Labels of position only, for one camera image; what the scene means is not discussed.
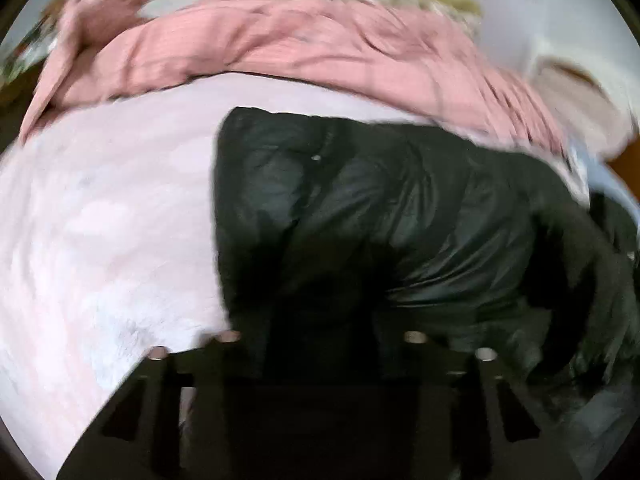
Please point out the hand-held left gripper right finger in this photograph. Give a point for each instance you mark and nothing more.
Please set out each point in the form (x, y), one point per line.
(435, 380)

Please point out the pale pink pillow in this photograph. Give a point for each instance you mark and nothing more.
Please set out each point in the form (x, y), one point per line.
(585, 105)

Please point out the black puffer jacket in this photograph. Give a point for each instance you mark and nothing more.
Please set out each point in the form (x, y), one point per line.
(375, 220)

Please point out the blue bed sheet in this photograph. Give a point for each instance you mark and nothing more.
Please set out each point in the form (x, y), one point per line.
(595, 175)

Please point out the pink striped quilt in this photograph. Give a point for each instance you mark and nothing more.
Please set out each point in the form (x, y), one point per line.
(280, 40)

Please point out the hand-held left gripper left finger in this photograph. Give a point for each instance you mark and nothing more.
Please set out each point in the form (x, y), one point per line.
(210, 380)

